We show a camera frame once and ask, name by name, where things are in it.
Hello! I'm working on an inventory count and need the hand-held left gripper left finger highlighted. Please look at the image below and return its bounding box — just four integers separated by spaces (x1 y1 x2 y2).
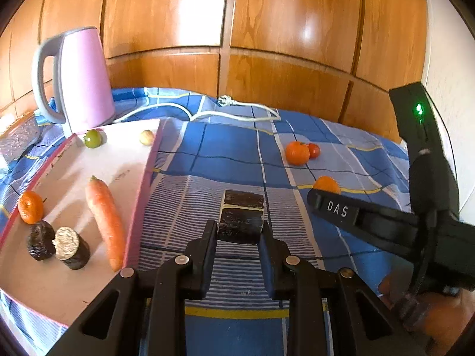
48 220 219 356

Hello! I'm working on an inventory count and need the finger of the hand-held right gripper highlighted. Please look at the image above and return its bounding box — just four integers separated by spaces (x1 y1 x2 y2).
306 188 427 264

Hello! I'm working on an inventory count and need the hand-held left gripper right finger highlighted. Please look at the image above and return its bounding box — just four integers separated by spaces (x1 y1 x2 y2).
259 220 427 356

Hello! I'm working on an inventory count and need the dark chunk with white strip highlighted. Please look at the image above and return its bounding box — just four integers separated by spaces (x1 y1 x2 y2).
218 190 265 244

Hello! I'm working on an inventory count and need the orange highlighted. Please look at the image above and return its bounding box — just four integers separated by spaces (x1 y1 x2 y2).
285 140 310 166
18 191 44 225
313 176 341 195

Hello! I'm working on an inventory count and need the carrot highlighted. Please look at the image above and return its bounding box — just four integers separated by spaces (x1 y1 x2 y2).
85 176 126 272

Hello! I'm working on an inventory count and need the dark chunk with pale end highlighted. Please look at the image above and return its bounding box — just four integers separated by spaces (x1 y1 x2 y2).
53 227 91 270

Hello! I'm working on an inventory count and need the white board with pink edge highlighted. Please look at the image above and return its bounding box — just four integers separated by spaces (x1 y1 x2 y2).
0 119 164 329

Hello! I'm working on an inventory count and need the green tomato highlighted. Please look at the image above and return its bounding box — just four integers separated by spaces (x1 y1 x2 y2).
83 129 102 148

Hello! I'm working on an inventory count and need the dark dried prune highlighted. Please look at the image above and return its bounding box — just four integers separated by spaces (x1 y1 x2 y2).
27 220 56 261

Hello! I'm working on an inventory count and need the person's right hand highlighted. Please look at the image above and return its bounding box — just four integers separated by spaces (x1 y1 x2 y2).
378 274 475 356

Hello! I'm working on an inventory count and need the blue checked blanket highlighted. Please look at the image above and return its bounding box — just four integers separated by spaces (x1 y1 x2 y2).
0 87 420 356

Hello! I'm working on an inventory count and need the wooden wardrobe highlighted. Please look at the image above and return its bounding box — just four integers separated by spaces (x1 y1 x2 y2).
0 0 429 145

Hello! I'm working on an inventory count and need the pink electric kettle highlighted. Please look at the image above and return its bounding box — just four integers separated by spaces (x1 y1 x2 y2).
31 27 116 137

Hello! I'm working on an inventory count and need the glittery grey box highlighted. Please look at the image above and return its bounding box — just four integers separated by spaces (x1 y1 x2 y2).
0 117 39 166

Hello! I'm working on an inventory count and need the white power cable with plug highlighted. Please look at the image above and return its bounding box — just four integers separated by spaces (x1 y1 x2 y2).
113 95 281 124

